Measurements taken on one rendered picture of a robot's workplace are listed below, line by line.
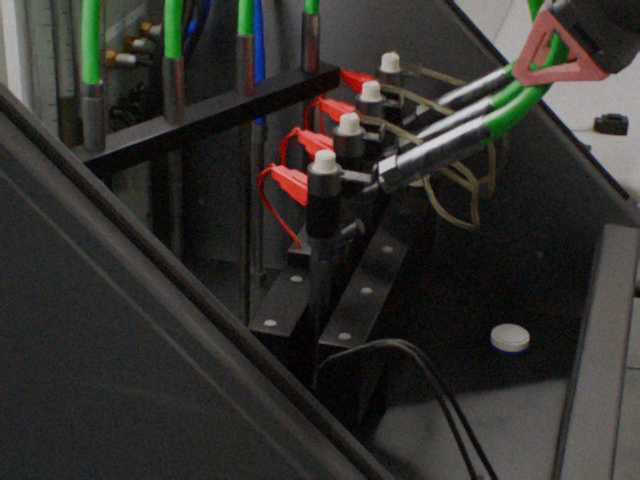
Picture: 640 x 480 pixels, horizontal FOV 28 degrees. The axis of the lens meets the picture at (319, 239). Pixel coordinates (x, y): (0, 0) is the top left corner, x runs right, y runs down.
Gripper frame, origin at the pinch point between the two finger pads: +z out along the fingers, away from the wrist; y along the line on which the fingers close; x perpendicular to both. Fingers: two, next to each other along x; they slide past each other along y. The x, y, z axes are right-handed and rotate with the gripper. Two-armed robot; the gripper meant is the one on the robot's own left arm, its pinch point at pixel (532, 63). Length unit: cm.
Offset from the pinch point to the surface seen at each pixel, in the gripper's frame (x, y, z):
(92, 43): -24.3, 9.6, 23.3
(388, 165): -1.3, 5.6, 12.5
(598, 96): 17, -51, 33
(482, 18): 1, -57, 42
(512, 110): 1.6, 2.3, 2.5
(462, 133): 0.5, 3.7, 6.4
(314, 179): -4.3, 7.8, 17.4
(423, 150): -0.4, 4.6, 9.6
